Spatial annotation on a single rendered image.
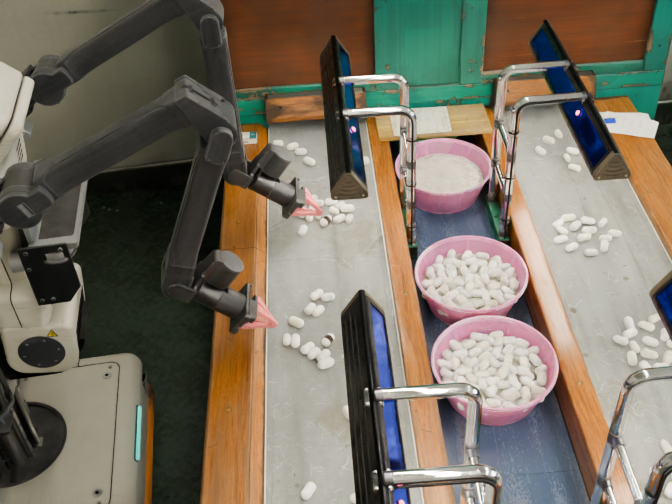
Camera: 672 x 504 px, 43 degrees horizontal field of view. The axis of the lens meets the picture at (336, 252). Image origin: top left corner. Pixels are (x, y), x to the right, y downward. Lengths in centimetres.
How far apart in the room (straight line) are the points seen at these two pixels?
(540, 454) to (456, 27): 126
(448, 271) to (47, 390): 122
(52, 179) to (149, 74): 191
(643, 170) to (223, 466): 138
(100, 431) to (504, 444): 115
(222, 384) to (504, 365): 60
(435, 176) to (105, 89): 158
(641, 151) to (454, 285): 74
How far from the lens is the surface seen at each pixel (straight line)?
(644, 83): 276
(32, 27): 341
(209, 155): 151
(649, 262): 218
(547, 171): 242
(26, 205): 159
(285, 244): 217
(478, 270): 210
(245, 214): 224
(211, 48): 186
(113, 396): 252
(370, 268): 208
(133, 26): 189
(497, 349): 190
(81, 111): 355
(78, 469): 240
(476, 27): 251
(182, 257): 169
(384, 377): 139
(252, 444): 172
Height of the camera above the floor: 214
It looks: 41 degrees down
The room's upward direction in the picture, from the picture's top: 4 degrees counter-clockwise
